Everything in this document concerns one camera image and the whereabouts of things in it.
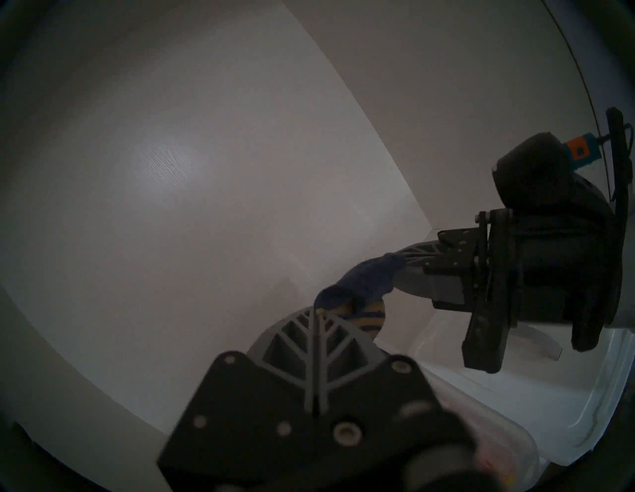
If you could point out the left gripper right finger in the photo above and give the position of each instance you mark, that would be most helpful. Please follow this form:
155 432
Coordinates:
367 392

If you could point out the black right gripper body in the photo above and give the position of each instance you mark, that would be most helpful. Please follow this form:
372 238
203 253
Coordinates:
545 268

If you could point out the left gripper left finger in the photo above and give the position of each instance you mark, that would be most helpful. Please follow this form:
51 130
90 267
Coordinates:
258 387

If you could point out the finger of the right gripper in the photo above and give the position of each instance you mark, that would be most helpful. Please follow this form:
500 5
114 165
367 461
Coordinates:
421 249
426 287

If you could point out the navy striped sock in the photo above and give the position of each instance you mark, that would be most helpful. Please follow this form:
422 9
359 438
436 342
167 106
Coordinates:
367 277

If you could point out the white plastic bin lid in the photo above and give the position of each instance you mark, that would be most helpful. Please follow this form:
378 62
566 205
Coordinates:
545 406

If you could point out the clear plastic storage bin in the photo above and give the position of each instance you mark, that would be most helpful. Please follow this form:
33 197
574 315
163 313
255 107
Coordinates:
496 436

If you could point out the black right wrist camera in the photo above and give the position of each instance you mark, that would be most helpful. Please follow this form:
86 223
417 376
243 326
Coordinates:
533 171

